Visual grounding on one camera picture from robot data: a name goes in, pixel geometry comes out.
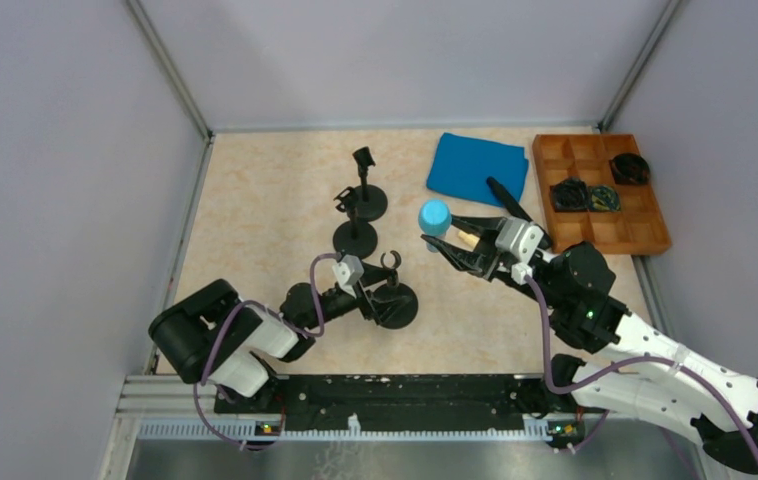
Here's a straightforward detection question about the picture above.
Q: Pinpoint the blue toy microphone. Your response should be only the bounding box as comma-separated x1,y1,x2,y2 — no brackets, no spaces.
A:
418,199,452,240

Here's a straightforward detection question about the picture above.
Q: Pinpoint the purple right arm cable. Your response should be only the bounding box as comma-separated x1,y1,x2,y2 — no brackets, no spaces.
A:
518,271,758,480

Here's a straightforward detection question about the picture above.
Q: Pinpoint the wooden compartment tray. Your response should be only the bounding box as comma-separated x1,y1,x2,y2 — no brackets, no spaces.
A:
532,134,672,256

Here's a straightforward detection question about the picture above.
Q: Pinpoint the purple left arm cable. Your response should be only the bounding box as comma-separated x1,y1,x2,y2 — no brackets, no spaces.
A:
191,252,347,453

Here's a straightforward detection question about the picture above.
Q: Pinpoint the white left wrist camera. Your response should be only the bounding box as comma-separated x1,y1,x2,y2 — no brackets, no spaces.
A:
332,255,364,298

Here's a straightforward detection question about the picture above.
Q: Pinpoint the yellow toy microphone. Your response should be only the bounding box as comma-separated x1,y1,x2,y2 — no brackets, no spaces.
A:
456,230,480,249

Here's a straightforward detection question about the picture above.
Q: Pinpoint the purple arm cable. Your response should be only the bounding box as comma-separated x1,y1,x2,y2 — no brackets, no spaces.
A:
191,252,347,453
518,271,758,480

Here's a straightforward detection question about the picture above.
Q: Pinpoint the black toy microphone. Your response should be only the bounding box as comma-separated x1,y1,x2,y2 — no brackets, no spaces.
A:
486,177,553,258

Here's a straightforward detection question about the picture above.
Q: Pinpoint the yellow black coiled cable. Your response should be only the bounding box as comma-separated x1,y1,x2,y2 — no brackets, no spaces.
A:
588,184,622,213

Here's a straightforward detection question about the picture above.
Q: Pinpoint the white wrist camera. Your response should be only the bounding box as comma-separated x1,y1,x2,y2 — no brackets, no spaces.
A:
332,255,364,298
495,216,544,285

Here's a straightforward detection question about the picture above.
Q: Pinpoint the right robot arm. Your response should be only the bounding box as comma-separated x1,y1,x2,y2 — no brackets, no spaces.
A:
426,216,758,475

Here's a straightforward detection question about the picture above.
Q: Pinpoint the black mic stand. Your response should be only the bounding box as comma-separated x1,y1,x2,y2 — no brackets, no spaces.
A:
352,146,388,222
332,187,378,259
371,250,419,330

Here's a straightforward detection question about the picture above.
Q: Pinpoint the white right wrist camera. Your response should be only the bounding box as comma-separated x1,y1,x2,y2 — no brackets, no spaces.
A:
495,216,544,285

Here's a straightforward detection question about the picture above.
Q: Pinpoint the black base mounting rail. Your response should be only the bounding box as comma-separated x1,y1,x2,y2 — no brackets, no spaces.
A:
214,374,578,432

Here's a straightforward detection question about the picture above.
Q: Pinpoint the blue folded cloth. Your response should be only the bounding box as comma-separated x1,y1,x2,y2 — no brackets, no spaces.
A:
426,133,529,206

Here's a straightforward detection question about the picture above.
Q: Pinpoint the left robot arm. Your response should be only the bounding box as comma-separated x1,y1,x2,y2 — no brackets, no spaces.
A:
148,256,417,398

